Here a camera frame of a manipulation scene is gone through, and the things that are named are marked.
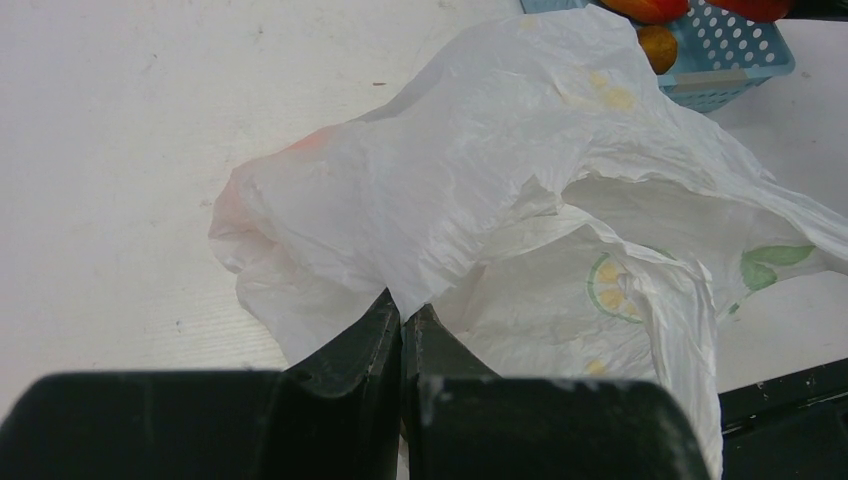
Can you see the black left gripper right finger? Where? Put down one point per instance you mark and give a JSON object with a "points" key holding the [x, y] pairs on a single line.
{"points": [[463, 421]]}

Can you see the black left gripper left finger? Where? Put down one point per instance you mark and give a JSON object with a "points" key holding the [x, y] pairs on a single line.
{"points": [[333, 415]]}

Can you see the white plastic bag lemon print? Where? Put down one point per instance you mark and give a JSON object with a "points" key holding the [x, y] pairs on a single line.
{"points": [[532, 183]]}

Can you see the red yellow fake mango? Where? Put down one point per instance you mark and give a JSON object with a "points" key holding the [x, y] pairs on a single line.
{"points": [[651, 12]]}

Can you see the red fake pomegranate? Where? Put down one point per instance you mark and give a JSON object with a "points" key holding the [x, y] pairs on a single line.
{"points": [[758, 11]]}

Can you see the light blue perforated basket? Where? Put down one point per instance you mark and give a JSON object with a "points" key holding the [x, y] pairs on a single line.
{"points": [[721, 55]]}

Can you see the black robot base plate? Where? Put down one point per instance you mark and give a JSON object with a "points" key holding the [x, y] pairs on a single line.
{"points": [[790, 427]]}

